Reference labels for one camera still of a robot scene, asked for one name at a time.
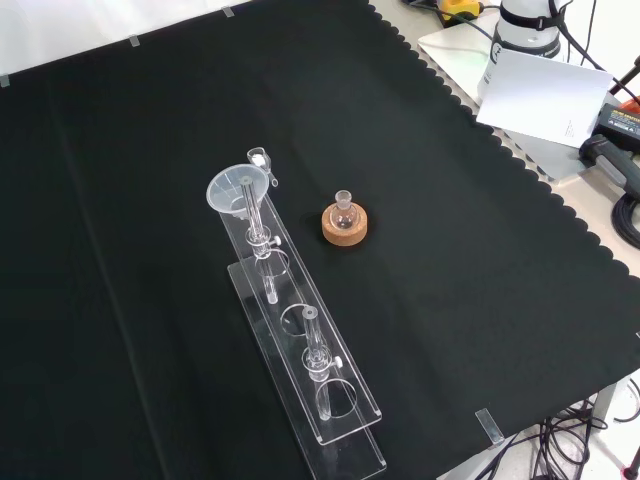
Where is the black power adapter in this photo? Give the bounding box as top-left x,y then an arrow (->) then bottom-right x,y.
594,102 -> 640,151

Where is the pale board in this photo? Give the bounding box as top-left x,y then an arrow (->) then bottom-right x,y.
416,22 -> 601,189

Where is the cork ring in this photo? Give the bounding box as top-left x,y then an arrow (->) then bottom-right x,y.
320,202 -> 370,247

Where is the small round-bottom glass flask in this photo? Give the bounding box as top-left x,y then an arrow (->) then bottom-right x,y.
329,189 -> 358,232

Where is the white card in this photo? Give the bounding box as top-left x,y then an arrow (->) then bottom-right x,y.
475,47 -> 614,149

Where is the yellow stop button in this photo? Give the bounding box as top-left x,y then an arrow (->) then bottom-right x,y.
438,0 -> 485,27

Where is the translucent plastic funnel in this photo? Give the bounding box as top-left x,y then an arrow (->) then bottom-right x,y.
206,160 -> 272,236

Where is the coiled black cable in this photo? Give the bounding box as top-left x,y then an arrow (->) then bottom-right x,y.
612,192 -> 640,257

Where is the black cloth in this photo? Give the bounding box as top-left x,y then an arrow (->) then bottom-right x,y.
0,0 -> 640,480

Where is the clear acrylic funnel stand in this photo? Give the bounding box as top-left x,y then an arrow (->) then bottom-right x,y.
215,174 -> 389,480

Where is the black grey plug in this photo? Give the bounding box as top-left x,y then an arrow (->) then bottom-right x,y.
579,133 -> 640,194

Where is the black cable bundle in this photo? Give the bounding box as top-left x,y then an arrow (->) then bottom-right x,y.
529,394 -> 640,480

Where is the clear glass weighing funnel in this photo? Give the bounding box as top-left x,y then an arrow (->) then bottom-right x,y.
246,146 -> 281,189

